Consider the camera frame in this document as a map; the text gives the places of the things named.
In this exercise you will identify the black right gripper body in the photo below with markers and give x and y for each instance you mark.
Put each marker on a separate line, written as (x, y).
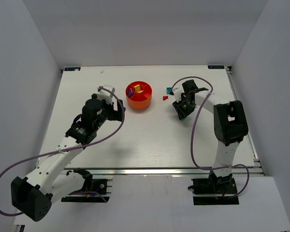
(181, 109)

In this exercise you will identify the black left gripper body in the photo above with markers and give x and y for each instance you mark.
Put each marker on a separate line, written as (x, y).
(119, 113)

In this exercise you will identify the purple butterfly lego brick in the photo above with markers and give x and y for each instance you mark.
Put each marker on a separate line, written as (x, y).
(130, 93)

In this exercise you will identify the yellow 2x3 lego brick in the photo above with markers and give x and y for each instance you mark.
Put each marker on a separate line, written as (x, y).
(138, 88)

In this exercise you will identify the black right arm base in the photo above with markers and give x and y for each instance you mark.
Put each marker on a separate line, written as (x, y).
(208, 192)

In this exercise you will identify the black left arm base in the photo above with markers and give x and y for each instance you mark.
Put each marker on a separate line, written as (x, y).
(94, 190)

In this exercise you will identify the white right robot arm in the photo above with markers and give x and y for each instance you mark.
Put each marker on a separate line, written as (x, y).
(230, 124)

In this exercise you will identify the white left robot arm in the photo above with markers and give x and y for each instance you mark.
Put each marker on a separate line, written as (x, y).
(34, 194)

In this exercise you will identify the teal square lego brick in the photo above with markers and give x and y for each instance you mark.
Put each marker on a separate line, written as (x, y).
(168, 90)

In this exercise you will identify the orange round divided container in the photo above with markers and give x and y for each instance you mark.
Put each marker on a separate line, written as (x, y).
(139, 101)

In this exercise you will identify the blue label top right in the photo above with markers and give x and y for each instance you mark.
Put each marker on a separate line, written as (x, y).
(216, 67)

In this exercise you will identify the blue label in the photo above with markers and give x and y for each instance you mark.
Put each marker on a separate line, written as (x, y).
(216, 67)
(72, 69)

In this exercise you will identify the blue label top left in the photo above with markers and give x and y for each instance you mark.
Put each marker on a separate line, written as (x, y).
(72, 69)

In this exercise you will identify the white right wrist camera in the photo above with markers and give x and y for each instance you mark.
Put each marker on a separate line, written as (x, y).
(177, 93)

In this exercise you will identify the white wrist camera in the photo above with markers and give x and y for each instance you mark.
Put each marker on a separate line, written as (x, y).
(177, 93)
(106, 92)

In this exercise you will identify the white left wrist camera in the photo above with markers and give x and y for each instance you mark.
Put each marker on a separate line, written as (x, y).
(106, 92)

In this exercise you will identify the aluminium front table rail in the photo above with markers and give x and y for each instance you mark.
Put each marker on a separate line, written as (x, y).
(186, 171)

